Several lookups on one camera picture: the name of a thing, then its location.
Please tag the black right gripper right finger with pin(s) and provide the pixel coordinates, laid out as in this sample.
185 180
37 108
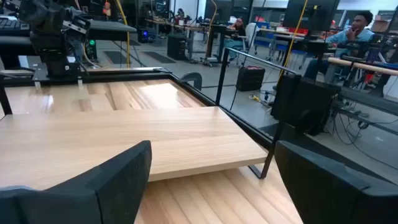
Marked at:
335 199

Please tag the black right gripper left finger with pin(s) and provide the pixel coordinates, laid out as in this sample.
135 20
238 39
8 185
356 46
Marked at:
77 202

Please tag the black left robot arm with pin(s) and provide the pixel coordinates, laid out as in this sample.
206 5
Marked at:
53 49

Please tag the black keyboard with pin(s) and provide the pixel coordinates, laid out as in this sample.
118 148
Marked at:
12 26

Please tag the black device green light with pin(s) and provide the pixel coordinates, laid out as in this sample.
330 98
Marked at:
91 49

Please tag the black floor mat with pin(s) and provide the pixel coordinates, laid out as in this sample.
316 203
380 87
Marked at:
116 57
159 57

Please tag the black box device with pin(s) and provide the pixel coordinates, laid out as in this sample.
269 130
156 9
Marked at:
301 102

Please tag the black computer blue light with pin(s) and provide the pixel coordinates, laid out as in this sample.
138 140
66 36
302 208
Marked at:
145 35

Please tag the wooden rod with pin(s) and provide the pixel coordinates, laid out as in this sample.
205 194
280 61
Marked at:
367 67

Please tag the black computer tower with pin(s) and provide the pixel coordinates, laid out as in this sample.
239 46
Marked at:
177 46

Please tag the black equipment case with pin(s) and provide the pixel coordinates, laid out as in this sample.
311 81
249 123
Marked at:
250 79

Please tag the person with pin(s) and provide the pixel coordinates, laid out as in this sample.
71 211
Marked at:
239 28
351 35

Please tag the black table clamp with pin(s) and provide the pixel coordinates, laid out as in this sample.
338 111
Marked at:
196 80

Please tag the black monitor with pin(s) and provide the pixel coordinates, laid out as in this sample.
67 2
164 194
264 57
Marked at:
311 15

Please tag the white chair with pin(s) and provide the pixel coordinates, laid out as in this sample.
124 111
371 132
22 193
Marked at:
251 34

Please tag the wooden shelf black metal frame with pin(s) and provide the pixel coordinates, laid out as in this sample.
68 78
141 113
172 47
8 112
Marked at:
124 140

